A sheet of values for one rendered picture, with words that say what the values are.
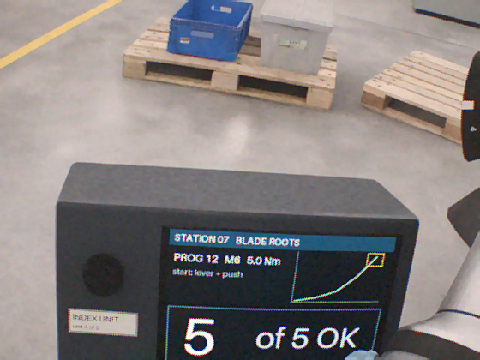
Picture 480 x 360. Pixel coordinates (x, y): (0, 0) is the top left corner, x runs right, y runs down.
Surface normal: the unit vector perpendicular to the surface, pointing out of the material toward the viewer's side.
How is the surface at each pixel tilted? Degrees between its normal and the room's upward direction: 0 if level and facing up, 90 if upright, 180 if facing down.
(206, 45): 90
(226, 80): 90
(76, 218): 75
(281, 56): 95
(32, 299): 1
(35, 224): 0
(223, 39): 90
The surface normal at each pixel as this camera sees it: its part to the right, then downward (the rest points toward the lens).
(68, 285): 0.13, 0.27
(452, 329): -0.05, -0.98
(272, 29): -0.17, 0.55
